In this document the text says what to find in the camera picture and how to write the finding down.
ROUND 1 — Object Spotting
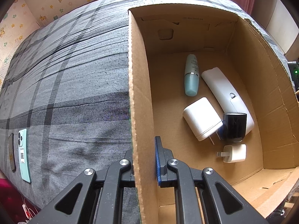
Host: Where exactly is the white remote control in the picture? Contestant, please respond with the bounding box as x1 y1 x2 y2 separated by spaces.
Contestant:
201 67 255 136

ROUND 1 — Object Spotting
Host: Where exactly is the beige wardrobe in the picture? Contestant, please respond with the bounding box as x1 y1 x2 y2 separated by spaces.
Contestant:
264 0 299 57

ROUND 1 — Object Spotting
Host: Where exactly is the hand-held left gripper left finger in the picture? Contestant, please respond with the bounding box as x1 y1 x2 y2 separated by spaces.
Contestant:
28 149 139 224

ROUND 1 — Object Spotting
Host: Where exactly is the black smartphone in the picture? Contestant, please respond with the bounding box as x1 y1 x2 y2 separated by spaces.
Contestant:
8 133 17 171

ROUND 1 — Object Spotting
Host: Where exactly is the grey plaid bed sheet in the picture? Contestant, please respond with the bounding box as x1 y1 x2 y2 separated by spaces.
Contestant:
0 0 295 224

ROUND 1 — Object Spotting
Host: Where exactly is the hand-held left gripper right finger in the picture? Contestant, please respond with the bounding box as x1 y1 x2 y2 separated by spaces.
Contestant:
155 136 269 224

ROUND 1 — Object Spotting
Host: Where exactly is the large white charger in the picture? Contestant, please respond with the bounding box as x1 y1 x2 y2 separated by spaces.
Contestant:
183 97 223 145

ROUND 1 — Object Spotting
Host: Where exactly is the green smartphone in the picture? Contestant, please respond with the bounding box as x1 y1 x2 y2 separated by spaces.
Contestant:
18 128 32 183

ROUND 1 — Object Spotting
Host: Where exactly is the teal cosmetic bottle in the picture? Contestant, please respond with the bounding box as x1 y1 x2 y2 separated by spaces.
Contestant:
184 54 200 97

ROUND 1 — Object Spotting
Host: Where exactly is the red bed cover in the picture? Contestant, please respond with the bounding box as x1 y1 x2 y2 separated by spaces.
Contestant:
0 173 31 224

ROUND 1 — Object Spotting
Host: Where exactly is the small white charger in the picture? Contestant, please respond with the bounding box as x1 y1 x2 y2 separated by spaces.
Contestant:
217 144 247 163

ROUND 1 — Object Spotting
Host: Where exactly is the black key fob with keyring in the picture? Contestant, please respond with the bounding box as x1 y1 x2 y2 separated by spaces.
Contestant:
222 113 247 144

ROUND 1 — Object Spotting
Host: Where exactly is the cardboard box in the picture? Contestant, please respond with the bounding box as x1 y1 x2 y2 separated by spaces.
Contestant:
128 3 299 224

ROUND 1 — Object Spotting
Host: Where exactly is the white cable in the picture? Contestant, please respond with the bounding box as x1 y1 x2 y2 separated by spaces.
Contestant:
21 196 38 223

